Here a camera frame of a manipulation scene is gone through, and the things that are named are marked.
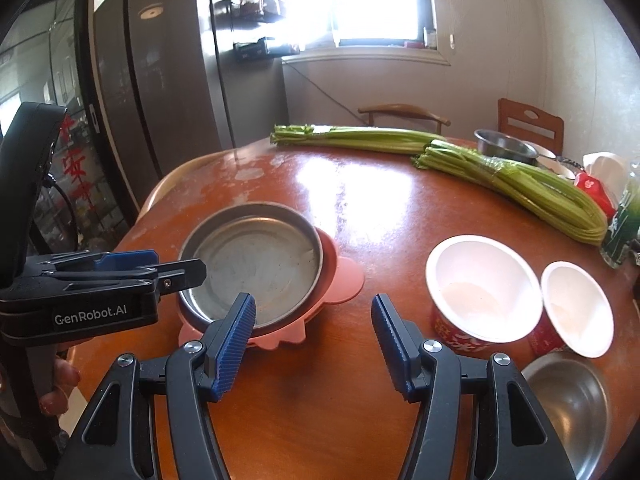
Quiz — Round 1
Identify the red paper decoration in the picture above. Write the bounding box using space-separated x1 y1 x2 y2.
57 115 93 201

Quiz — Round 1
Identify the fridge side rack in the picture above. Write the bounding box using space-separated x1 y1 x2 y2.
210 0 301 63

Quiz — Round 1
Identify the small red paper bowl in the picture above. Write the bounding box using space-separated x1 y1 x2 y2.
527 260 615 359

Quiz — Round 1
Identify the green plastic bottle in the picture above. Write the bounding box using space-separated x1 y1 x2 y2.
600 160 640 268

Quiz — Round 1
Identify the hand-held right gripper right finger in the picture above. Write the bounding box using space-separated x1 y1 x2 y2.
371 294 576 480

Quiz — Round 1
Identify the celery bunch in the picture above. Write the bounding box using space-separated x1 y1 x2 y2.
412 141 608 247
270 123 448 155

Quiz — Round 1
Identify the dark refrigerator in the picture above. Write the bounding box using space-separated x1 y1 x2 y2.
92 0 288 211

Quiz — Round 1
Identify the pink plastic plate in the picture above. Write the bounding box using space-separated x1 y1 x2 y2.
177 227 366 351

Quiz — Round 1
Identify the small steel bowl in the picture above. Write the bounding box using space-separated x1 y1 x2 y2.
473 129 538 165

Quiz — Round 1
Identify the large steel bowl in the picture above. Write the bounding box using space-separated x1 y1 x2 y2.
520 351 613 480

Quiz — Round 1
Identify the black wall cable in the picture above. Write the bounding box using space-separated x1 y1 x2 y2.
287 62 371 123

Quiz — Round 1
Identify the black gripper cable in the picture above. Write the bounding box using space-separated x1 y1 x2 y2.
42 175 81 251

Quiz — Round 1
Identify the window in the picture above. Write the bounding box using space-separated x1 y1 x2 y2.
280 0 441 51

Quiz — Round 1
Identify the shallow steel plate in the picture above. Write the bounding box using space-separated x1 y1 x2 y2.
178 201 324 336

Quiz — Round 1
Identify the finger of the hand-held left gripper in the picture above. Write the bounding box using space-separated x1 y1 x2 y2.
30 249 161 273
47 258 207 297

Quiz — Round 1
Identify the white ceramic bowl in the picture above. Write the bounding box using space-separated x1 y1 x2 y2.
535 145 578 180

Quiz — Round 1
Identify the red and white tissue pack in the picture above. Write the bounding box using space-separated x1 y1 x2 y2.
574 152 630 218

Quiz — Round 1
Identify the large red paper bowl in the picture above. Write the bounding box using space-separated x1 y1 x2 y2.
425 235 544 358

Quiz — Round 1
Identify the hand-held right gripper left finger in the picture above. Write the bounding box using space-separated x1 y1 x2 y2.
52 292 258 480

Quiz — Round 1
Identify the glass sliding door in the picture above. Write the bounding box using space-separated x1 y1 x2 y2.
0 0 146 256

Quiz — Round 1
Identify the person's left hand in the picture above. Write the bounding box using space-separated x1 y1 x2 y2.
40 359 81 416

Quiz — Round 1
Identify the curved-back wooden chair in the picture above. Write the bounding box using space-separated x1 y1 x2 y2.
357 103 451 128

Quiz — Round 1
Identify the brown chair with cutout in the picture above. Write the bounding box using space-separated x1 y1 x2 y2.
497 98 565 153

